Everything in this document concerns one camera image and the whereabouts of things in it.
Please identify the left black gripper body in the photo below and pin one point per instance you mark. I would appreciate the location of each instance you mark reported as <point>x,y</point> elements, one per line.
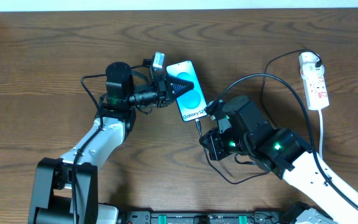
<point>163,91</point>

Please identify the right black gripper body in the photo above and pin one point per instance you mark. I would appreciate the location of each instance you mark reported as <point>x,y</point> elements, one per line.
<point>212,144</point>

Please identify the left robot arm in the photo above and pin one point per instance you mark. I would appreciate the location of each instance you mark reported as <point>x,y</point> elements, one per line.
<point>66,189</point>

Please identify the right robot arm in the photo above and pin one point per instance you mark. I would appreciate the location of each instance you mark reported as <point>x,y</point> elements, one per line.
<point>241,129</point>

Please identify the white charger plug adapter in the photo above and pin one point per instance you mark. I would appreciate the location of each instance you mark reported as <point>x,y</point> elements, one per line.
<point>310,57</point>

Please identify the white power strip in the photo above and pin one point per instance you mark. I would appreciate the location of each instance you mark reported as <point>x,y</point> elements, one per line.
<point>314,84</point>

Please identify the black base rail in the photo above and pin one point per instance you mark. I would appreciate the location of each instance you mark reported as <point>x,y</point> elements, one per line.
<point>147,217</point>

